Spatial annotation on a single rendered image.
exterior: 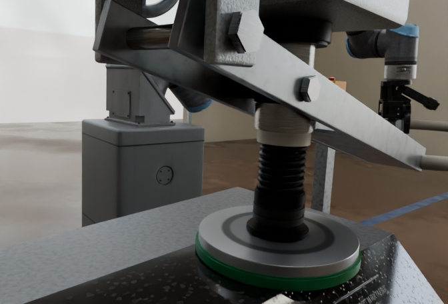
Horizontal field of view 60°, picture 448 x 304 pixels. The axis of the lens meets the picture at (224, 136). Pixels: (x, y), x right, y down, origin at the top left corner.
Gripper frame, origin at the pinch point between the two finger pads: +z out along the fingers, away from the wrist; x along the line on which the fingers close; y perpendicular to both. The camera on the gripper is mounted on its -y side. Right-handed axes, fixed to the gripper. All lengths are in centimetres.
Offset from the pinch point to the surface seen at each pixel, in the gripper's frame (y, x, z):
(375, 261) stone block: 21, 75, 2
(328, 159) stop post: 16, -86, 27
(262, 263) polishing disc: 36, 89, -4
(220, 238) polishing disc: 41, 84, -4
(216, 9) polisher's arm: 38, 101, -30
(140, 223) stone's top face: 56, 76, -2
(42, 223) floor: 208, -97, 82
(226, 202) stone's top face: 45, 61, 0
